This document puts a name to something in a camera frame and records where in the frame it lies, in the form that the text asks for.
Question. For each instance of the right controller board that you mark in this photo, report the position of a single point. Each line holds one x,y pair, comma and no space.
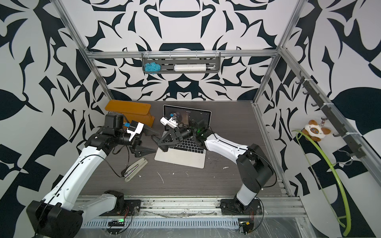
246,227

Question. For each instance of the teal cloth ball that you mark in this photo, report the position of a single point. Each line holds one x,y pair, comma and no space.
152,67

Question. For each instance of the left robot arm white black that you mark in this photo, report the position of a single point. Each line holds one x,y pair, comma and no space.
56,215

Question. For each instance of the grey wall rack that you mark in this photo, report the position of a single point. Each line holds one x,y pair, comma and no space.
172,63

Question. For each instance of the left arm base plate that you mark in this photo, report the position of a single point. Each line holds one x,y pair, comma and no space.
128,207

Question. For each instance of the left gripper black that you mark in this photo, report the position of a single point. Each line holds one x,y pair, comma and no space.
139,151

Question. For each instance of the white roll in rack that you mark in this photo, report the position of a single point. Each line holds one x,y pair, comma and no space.
189,67

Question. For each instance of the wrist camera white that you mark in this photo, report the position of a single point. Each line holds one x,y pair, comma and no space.
172,120
134,128

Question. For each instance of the brown white plush toy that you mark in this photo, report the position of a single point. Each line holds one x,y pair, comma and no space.
314,131

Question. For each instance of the silver laptop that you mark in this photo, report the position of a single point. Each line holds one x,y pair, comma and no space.
188,152

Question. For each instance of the controller board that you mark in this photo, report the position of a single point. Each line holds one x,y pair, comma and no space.
246,227
116,223

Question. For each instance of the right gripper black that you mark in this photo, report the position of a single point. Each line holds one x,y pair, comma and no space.
172,138

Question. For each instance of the left controller board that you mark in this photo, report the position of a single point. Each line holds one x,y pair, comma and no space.
116,223

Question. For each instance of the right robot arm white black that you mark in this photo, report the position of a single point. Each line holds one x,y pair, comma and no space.
254,168

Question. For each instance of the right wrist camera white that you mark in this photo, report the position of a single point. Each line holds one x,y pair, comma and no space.
172,120

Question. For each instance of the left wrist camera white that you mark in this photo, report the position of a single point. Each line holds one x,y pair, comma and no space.
134,128

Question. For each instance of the white black stapler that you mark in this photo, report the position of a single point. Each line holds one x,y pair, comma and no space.
134,169

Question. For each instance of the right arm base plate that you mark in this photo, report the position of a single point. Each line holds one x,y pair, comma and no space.
235,207

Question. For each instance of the grey hook rail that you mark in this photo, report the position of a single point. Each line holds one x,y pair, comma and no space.
336,118

